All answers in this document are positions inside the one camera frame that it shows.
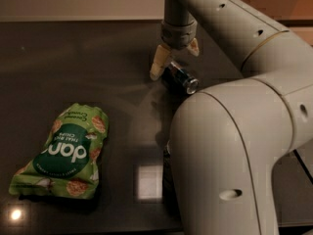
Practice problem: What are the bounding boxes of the grey side table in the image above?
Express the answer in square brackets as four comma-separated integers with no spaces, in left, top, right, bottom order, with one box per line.
[293,140,313,184]

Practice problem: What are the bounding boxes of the blue silver redbull can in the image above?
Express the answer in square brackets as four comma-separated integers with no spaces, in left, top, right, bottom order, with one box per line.
[161,61,200,95]

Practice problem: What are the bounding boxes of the silver soda can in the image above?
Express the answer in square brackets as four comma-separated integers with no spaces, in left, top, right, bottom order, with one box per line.
[162,145,178,212]

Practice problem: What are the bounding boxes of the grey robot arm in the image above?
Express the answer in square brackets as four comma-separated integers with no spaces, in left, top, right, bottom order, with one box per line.
[150,0,313,235]

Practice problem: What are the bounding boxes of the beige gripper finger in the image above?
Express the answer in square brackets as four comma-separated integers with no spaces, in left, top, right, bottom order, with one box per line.
[150,43,171,81]
[187,38,200,57]

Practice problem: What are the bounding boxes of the green rice chips bag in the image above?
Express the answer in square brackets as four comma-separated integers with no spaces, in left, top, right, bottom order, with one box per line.
[9,103,109,200]

